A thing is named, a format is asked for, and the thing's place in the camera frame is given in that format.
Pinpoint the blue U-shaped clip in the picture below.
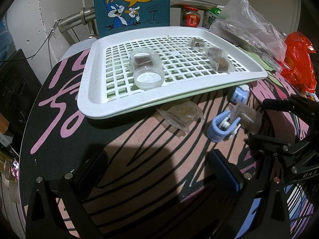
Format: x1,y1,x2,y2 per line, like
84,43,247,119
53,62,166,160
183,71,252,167
207,110,241,143

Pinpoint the brown cube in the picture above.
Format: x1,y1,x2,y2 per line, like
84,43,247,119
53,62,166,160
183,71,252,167
204,46,228,57
210,56,235,74
134,56,153,67
188,38,207,49
230,103,262,135

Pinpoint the large brown cube packet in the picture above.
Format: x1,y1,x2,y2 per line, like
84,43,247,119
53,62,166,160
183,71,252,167
157,99,203,133

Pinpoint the blue clip with white flower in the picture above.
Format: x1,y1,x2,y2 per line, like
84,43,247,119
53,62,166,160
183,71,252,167
230,84,249,104

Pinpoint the brown cube back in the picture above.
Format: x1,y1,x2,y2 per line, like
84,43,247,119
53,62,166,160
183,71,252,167
188,38,207,49

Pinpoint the clear round plastic jar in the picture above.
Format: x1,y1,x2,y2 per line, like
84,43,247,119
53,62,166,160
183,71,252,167
129,48,163,72

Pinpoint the clear round container lid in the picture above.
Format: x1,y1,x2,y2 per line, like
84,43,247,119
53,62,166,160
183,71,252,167
133,66,165,90

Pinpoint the black pink printed table mat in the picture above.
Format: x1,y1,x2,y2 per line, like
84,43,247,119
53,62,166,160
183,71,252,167
19,50,318,238

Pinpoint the smartphone with lit screen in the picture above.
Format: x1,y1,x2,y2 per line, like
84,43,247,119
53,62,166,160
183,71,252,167
10,159,19,180

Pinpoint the red plastic bag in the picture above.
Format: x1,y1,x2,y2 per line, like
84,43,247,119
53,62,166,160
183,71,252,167
281,31,317,93

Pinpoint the black cabinet at left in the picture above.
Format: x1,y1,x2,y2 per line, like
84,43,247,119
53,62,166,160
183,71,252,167
1,49,42,153

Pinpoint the white perforated plastic tray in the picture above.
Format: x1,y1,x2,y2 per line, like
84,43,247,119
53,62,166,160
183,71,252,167
77,26,267,119

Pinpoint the clear crumpled plastic bag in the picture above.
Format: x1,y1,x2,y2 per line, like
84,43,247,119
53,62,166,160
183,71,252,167
209,0,287,62

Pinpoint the red lidded glass jar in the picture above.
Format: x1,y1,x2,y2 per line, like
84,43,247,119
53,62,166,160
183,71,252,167
180,7,201,27

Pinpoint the green white carton box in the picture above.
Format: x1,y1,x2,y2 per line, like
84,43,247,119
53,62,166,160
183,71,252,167
202,5,224,29

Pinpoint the blue water jug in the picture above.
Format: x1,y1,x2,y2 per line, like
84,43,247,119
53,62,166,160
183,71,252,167
0,17,12,64

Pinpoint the teal Bugs Bunny tote bag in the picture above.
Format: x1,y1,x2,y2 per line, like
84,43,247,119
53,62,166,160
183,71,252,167
94,0,170,38

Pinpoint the black cable on wall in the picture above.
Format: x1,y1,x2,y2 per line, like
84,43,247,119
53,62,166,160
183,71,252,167
0,18,63,63

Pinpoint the steel bed rail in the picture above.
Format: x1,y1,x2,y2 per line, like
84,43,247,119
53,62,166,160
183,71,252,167
58,0,217,38

